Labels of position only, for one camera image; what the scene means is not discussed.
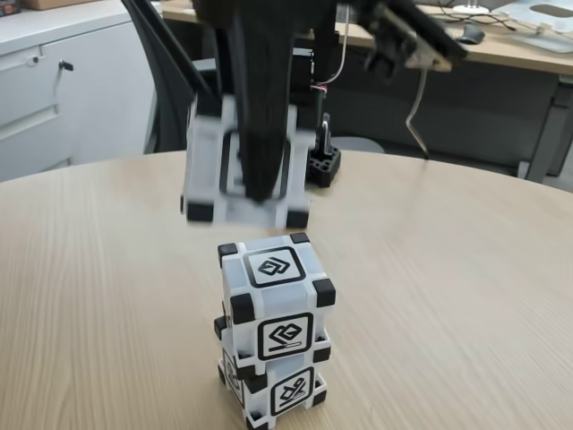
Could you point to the white cube with lightning symbol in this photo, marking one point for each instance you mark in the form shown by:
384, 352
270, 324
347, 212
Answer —
206, 157

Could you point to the white cube with double-diamond symbol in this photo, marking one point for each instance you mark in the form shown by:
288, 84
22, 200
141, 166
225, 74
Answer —
277, 295

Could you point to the grey round seat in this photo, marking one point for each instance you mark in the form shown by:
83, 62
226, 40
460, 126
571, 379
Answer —
358, 144

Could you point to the white filing cabinet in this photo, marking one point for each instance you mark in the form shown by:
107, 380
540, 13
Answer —
89, 112

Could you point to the white round base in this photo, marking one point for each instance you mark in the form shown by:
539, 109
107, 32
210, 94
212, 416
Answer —
470, 8

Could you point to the dark computer mouse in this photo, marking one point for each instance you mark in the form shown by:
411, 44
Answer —
473, 34

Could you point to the black cabinet key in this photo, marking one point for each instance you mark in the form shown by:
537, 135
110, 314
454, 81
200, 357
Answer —
66, 65

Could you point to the brown cardboard box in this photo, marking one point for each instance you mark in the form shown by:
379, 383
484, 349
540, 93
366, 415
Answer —
45, 4

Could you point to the wooden office desk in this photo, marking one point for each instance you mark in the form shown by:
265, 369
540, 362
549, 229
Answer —
515, 58

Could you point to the white cube with lamp symbol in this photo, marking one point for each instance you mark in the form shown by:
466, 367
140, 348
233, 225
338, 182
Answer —
295, 389

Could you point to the silver monitor stand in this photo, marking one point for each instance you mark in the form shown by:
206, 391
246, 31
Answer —
546, 31

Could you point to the black gripper-mounted camera board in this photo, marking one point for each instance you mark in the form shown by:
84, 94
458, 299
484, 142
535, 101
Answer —
403, 27

